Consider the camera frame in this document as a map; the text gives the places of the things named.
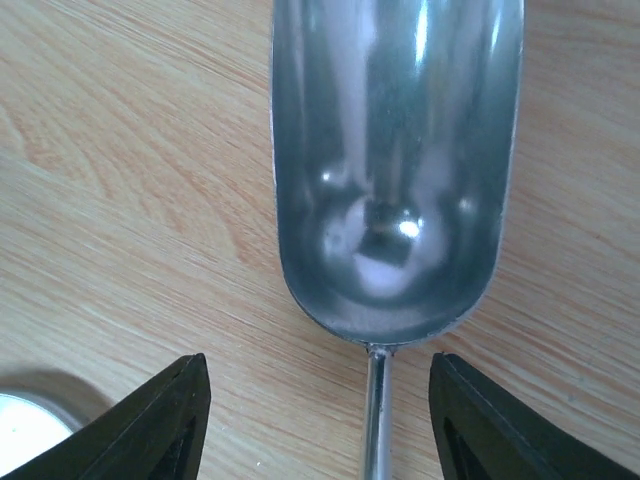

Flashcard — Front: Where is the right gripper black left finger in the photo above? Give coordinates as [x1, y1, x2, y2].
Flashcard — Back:
[4, 353, 211, 479]

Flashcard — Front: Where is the silver metal scoop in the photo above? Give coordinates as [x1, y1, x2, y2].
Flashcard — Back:
[270, 1, 525, 479]

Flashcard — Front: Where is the silver metal jar lid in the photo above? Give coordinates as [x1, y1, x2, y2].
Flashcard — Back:
[1, 392, 83, 441]

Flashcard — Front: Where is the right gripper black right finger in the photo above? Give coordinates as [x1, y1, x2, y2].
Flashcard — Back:
[429, 353, 639, 479]

